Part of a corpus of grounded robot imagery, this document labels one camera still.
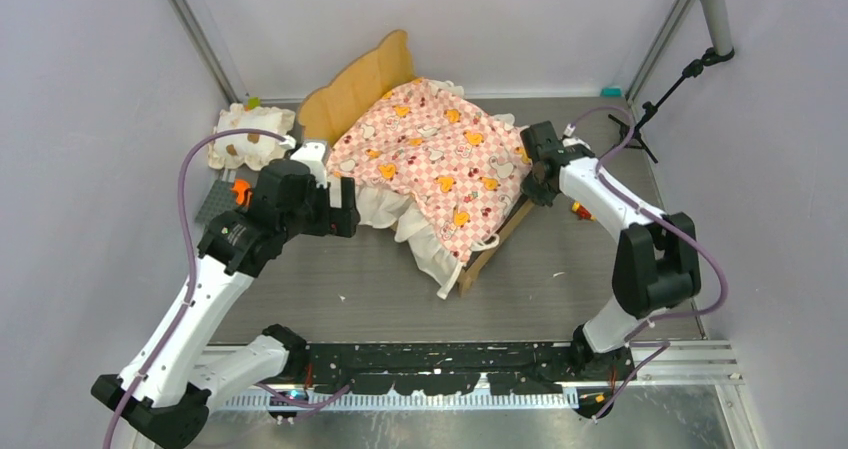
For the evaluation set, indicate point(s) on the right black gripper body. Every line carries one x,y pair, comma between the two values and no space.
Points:
541,193

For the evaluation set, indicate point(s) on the white ruffled pillow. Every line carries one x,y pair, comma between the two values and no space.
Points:
253,150

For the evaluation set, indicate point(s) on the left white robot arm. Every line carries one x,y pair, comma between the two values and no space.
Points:
162,393

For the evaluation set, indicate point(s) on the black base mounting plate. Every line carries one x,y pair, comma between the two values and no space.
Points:
509,368

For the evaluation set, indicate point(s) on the teal small block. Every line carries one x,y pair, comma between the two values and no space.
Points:
611,92

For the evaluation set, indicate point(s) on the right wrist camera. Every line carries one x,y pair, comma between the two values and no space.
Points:
572,143

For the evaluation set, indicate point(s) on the red toy block car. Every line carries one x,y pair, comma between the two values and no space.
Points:
582,212

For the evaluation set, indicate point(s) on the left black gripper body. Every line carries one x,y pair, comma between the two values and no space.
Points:
317,216

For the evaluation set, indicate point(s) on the grey building baseplate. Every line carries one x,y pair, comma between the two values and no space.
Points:
220,198

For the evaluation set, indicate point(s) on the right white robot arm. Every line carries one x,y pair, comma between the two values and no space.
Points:
655,267

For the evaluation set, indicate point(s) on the pink checkered duck mattress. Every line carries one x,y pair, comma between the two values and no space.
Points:
440,171

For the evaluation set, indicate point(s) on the orange curved toy block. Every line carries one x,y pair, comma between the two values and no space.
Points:
243,191

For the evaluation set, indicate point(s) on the wooden pet bed frame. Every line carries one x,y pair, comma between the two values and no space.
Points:
330,111

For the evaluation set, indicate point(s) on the black microphone stand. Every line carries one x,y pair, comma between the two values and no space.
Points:
692,70

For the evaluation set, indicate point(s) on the grey microphone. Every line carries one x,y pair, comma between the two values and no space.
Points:
717,22

